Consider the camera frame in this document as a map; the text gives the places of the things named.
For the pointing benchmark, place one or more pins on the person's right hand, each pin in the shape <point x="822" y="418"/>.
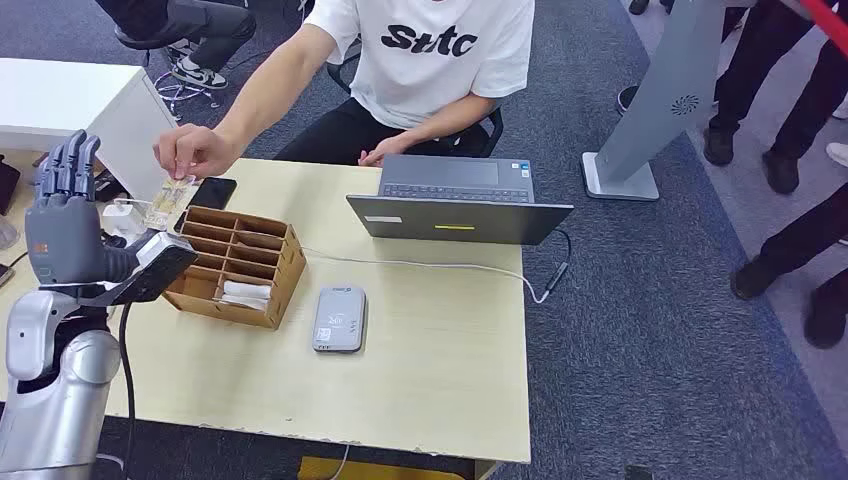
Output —
<point x="195" y="151"/>

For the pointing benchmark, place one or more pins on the person's left hand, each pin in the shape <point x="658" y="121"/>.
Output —
<point x="384" y="149"/>

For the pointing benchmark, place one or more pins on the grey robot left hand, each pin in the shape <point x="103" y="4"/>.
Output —
<point x="63" y="232"/>

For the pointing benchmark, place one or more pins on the person's right forearm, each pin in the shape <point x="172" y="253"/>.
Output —
<point x="275" y="93"/>

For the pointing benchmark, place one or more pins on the person's left forearm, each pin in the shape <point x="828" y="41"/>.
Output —
<point x="450" y="119"/>

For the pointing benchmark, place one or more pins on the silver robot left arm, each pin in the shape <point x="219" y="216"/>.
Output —
<point x="60" y="411"/>

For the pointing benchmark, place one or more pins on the person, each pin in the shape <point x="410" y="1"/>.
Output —
<point x="424" y="79"/>
<point x="795" y="99"/>
<point x="795" y="238"/>
<point x="639" y="5"/>
<point x="199" y="26"/>
<point x="628" y="99"/>

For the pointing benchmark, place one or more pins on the grey card reader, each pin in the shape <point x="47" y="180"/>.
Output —
<point x="339" y="318"/>

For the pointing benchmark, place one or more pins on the black smartphone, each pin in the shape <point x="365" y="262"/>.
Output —
<point x="213" y="193"/>

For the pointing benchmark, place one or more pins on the clear glass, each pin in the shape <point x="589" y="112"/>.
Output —
<point x="6" y="233"/>

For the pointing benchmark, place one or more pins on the white charger plug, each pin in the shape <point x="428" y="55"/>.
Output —
<point x="122" y="218"/>

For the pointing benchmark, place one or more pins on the black power adapter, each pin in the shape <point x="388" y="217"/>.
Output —
<point x="109" y="187"/>

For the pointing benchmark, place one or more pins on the chrome base stool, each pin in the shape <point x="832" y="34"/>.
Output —
<point x="175" y="89"/>

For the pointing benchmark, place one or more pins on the black flat object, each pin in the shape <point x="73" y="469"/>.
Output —
<point x="8" y="185"/>

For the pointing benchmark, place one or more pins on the dark phone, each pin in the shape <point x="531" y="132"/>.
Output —
<point x="5" y="275"/>

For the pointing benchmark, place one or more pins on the dark grey laptop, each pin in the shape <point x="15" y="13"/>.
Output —
<point x="457" y="222"/>

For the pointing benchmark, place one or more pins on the cardboard compartment organizer box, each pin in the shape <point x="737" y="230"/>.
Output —
<point x="252" y="255"/>

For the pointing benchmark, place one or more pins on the white cabinet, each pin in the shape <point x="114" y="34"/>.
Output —
<point x="66" y="93"/>

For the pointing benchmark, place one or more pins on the grey kiosk stand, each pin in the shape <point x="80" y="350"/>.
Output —
<point x="662" y="99"/>

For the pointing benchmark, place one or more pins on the yellow object under desk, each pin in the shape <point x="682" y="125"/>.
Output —
<point x="371" y="472"/>

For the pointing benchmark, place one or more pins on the black floor object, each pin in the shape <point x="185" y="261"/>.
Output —
<point x="637" y="474"/>

